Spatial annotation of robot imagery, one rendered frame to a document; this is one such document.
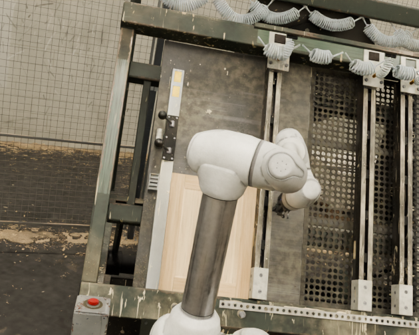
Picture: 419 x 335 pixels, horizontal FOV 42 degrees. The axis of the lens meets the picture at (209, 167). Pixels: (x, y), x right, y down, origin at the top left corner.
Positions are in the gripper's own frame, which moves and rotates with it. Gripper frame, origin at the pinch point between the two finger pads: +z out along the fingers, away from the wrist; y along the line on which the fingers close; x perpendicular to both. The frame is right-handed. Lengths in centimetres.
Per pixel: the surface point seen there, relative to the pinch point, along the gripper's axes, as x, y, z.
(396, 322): -56, -41, 4
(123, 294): 58, -41, 3
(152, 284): 48, -36, 4
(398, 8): -67, 124, 26
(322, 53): -12, 68, -13
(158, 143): 53, 18, -8
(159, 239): 47, -18, 4
